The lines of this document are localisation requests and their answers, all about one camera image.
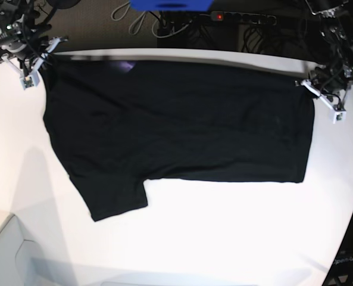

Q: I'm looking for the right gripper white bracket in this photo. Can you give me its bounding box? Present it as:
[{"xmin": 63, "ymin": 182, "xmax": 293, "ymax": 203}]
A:
[{"xmin": 0, "ymin": 36, "xmax": 68, "ymax": 89}]

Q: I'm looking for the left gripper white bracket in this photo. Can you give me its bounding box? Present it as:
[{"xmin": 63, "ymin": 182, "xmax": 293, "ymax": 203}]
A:
[{"xmin": 295, "ymin": 70, "xmax": 353, "ymax": 124}]

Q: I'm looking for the black t-shirt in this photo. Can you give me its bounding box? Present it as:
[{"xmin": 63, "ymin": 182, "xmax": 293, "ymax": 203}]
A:
[{"xmin": 41, "ymin": 58, "xmax": 315, "ymax": 221}]

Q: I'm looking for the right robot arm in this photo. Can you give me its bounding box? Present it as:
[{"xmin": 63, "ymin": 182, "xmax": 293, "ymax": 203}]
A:
[{"xmin": 0, "ymin": 1, "xmax": 68, "ymax": 89}]

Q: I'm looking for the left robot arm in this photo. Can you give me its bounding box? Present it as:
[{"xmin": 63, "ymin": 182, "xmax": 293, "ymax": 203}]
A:
[{"xmin": 296, "ymin": 1, "xmax": 353, "ymax": 123}]

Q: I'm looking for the blue box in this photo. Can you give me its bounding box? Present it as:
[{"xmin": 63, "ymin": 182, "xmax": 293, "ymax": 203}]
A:
[{"xmin": 130, "ymin": 0, "xmax": 213, "ymax": 11}]

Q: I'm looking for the black power strip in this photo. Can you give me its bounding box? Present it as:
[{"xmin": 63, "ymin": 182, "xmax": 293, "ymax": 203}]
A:
[{"xmin": 210, "ymin": 11, "xmax": 277, "ymax": 26}]

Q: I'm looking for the white tray corner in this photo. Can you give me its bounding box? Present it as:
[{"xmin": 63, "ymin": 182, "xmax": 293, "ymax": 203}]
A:
[{"xmin": 0, "ymin": 215, "xmax": 78, "ymax": 285}]

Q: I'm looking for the grey looped cable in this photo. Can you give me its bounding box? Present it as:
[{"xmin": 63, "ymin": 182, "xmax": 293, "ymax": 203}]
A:
[{"xmin": 110, "ymin": 2, "xmax": 153, "ymax": 35}]

